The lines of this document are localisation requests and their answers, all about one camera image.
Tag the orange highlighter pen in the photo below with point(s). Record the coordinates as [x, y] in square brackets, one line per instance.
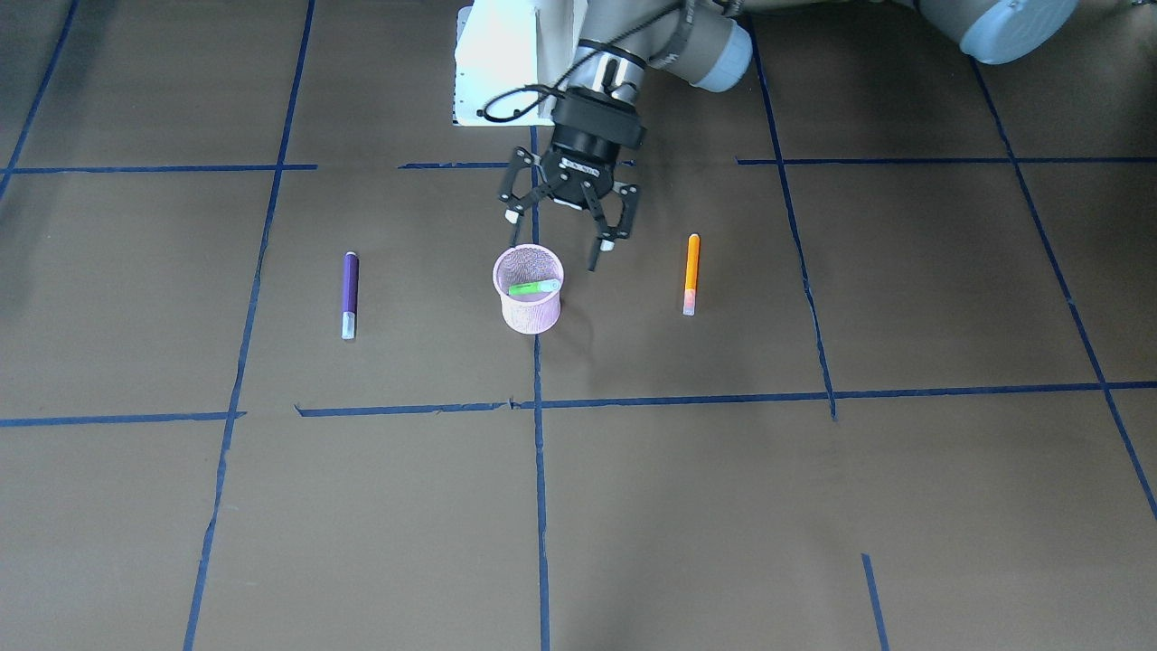
[690, 275]

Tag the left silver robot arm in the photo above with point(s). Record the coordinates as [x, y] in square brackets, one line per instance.
[710, 45]

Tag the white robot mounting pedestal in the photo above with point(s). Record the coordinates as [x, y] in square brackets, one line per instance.
[502, 46]

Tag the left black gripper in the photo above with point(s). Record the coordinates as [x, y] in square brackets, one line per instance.
[592, 136]

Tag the pink mesh pen holder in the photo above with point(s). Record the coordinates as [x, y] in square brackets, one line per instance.
[528, 280]

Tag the purple highlighter pen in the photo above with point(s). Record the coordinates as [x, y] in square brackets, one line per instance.
[351, 267]

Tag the green highlighter pen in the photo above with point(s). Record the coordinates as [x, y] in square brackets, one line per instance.
[545, 286]

